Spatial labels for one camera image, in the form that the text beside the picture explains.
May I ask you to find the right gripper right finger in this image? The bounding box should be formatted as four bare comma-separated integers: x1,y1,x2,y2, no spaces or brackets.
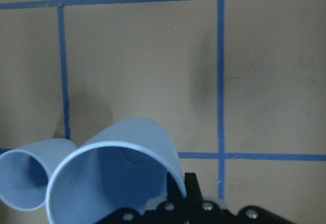
184,173,203,204

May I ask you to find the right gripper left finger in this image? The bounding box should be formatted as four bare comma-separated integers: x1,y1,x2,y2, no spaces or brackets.
167,173,184,205

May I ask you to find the blue cup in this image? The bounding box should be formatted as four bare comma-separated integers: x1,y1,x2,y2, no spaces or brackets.
1,138,77,211
45,118,186,223

